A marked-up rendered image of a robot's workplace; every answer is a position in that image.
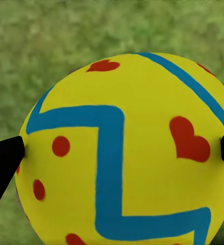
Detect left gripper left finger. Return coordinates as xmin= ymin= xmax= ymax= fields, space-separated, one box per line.
xmin=0 ymin=136 xmax=25 ymax=200

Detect easter egg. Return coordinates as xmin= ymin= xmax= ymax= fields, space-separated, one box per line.
xmin=15 ymin=52 xmax=224 ymax=245

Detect wicker basket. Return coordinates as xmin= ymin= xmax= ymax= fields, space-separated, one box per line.
xmin=16 ymin=68 xmax=79 ymax=206

